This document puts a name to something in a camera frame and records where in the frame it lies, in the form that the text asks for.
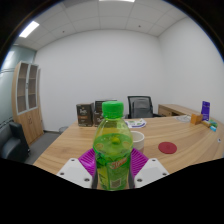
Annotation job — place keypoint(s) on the long ceiling light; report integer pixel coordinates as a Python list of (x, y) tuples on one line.
[(29, 29), (116, 1)]

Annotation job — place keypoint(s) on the round white paper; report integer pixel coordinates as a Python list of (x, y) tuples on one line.
[(183, 118)]

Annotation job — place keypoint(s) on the black mesh office chair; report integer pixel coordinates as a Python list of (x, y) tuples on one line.
[(140, 107)]

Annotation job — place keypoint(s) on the green drink bottle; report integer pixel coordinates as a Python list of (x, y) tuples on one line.
[(112, 150)]

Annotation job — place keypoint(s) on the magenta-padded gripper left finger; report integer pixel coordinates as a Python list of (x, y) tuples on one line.
[(78, 170)]

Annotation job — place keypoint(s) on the black leather armchair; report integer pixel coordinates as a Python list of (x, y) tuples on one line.
[(13, 143)]

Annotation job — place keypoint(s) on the small green box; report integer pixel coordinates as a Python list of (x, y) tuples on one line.
[(213, 124)]

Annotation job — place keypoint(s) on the purple standing card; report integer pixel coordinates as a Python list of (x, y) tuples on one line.
[(205, 111)]

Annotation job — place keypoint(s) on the orange-brown small box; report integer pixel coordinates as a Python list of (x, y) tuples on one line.
[(196, 119)]

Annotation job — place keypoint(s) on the grey waste bin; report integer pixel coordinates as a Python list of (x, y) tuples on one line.
[(63, 129)]

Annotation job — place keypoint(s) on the wooden shelf cabinet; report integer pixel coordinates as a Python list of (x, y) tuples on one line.
[(28, 110)]

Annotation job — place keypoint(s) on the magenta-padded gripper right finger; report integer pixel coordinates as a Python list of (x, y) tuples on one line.
[(148, 170)]

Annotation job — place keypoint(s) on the small dark brown box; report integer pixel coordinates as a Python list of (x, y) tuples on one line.
[(84, 115)]

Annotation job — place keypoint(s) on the flat round red coaster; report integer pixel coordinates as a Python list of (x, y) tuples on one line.
[(167, 147)]

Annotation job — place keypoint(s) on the dark brown flat box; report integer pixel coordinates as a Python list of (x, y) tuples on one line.
[(98, 106)]

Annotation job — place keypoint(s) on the small beige box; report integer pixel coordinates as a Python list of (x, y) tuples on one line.
[(205, 123)]

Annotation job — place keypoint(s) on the small light blue box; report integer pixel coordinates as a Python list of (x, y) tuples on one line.
[(213, 128)]

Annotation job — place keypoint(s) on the white and brown mug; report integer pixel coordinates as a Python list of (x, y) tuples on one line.
[(138, 140)]

